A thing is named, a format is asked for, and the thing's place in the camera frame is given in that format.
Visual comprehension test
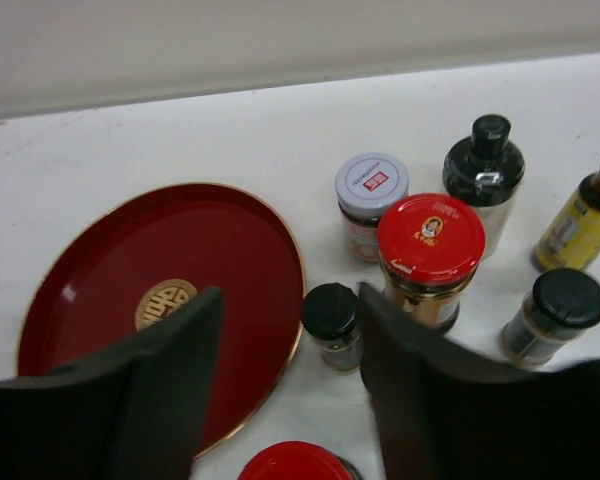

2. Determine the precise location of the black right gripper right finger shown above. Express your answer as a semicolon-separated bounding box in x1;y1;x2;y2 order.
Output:
357;283;600;479

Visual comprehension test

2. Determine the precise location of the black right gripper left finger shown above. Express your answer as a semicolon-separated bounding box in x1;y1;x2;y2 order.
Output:
0;288;223;479

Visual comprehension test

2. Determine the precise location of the small black cap spice jar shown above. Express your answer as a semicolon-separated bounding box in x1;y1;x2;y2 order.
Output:
301;282;363;372

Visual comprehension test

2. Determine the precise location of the short red lid chili jar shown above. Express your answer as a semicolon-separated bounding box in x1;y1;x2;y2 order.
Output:
238;441;363;480

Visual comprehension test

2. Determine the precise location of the tall red lid chili jar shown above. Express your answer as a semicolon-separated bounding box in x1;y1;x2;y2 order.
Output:
376;193;486;333

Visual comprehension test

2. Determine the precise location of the black cap pepper jar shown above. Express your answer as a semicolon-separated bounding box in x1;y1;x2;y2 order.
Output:
500;268;600;368

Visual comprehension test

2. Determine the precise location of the yellow label gold cap bottle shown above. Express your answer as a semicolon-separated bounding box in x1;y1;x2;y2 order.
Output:
532;168;600;271

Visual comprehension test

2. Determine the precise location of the grey lid sauce jar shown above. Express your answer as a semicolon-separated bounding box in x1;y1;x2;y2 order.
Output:
335;152;410;263

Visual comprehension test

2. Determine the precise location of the round red lacquer tray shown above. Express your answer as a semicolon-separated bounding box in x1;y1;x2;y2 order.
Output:
16;183;306;455

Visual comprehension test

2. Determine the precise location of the white bottle black cap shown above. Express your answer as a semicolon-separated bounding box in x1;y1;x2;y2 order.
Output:
442;114;525;258

